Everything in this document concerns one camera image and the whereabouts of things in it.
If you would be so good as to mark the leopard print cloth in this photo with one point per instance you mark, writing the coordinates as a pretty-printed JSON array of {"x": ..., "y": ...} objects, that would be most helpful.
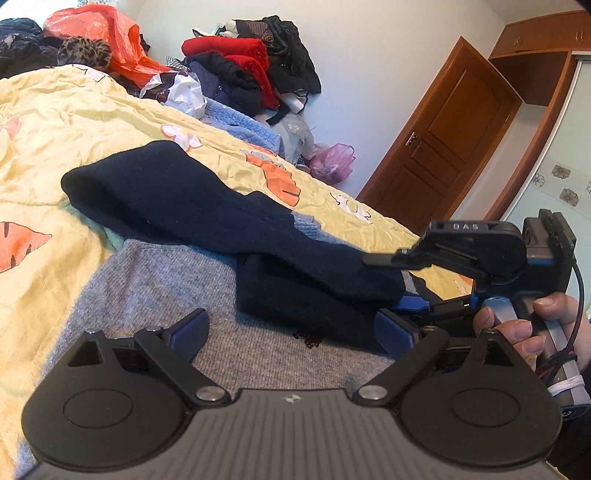
[{"x": 85, "y": 51}]

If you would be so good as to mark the dark navy garment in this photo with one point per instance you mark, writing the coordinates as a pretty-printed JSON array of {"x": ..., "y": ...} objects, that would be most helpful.
[{"x": 226, "y": 76}]

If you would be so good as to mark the orange plastic bag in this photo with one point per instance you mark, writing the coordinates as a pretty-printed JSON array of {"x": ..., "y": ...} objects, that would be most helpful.
[{"x": 115, "y": 32}]

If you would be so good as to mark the pink plastic bag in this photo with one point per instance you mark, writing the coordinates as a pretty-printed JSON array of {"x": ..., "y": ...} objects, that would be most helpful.
[{"x": 332, "y": 161}]

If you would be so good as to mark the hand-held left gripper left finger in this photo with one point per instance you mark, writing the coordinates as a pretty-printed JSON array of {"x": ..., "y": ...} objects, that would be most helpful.
[{"x": 189, "y": 333}]

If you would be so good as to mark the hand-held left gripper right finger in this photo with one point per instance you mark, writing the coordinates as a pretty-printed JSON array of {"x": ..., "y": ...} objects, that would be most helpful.
[{"x": 392, "y": 330}]

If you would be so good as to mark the navy blue sweater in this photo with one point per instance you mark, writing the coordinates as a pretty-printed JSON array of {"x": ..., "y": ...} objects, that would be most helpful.
[{"x": 184, "y": 198}]

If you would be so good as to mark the dark patterned clothes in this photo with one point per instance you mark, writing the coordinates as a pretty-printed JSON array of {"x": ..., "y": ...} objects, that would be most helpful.
[{"x": 18, "y": 46}]

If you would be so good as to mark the white patterned plastic bag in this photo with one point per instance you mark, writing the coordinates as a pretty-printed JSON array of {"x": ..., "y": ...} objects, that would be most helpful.
[{"x": 184, "y": 90}]

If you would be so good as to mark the person's right hand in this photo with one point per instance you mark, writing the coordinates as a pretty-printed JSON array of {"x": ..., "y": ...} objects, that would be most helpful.
[{"x": 517, "y": 330}]

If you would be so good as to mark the red garment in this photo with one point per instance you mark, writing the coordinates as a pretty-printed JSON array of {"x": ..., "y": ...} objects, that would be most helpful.
[{"x": 221, "y": 48}]

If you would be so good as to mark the brown wooden wardrobe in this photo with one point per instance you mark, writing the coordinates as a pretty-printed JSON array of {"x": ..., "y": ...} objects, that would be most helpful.
[{"x": 540, "y": 39}]

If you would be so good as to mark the black garment pile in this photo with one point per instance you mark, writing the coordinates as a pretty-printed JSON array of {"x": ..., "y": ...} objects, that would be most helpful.
[{"x": 291, "y": 60}]

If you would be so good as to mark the grey translucent plastic bag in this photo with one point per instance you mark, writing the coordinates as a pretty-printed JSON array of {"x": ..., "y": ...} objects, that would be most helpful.
[{"x": 295, "y": 134}]

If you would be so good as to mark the brown wooden door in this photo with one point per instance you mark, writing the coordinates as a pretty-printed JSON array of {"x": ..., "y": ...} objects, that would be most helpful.
[{"x": 443, "y": 138}]

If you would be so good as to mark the grey knit sweater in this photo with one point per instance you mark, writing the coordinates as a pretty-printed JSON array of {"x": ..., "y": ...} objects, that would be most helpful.
[{"x": 161, "y": 286}]

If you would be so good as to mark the light blue knit garment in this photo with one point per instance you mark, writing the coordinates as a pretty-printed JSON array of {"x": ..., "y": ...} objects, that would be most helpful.
[{"x": 240, "y": 124}]

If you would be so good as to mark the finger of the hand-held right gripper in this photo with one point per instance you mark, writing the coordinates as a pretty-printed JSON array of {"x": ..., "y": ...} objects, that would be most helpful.
[
  {"x": 392, "y": 259},
  {"x": 414, "y": 303}
]

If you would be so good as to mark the yellow printed bedsheet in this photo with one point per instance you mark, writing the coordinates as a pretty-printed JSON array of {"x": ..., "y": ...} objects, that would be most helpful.
[{"x": 69, "y": 138}]

